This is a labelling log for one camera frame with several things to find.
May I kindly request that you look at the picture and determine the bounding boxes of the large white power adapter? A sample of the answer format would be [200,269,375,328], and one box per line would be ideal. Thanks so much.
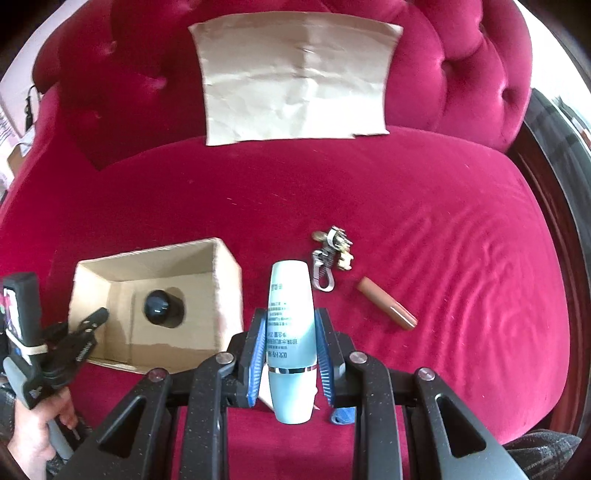
[259,384,274,411]

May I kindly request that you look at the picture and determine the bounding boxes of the brown paper sheet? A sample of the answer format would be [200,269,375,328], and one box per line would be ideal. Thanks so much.
[189,12,404,147]

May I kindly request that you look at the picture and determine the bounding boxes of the cardboard boxes in background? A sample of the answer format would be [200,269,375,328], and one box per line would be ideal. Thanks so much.
[0,82,38,195]

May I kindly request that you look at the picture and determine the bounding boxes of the brown lipstick tube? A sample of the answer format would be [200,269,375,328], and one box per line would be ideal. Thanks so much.
[358,277,418,330]

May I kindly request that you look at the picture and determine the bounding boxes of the metal keychain with keys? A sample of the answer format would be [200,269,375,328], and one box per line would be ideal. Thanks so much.
[311,226,353,293]

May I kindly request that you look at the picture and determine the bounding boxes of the person's left hand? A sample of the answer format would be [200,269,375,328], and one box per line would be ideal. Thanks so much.
[8,387,78,479]

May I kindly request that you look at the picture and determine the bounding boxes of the white light-blue cosmetic bottle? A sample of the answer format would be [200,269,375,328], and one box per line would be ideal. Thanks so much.
[266,260,318,425]

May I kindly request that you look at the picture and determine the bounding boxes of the brown cardboard box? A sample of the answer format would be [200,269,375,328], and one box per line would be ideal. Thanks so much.
[68,238,243,374]

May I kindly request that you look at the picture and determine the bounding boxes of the blue key fob tag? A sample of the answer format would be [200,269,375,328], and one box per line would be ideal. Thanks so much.
[331,407,356,426]

